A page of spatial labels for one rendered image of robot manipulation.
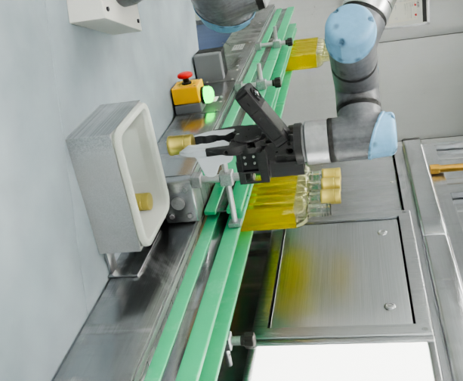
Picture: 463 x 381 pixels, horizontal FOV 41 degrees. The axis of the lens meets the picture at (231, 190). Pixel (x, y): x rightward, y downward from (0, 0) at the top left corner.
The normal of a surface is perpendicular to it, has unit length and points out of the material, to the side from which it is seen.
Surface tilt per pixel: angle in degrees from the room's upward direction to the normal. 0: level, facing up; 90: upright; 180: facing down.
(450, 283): 90
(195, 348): 90
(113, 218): 90
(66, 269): 0
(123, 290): 90
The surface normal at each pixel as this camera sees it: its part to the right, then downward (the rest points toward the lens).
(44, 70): 0.97, -0.07
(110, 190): -0.15, 0.45
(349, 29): -0.25, -0.34
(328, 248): -0.18, -0.88
